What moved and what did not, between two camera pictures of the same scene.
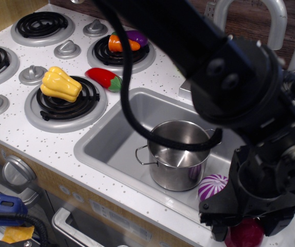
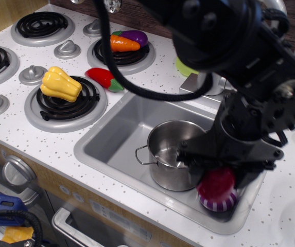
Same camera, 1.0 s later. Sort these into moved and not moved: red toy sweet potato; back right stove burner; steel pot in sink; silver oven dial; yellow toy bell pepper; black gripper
Moved: black gripper; red toy sweet potato
Not moved: back right stove burner; silver oven dial; yellow toy bell pepper; steel pot in sink
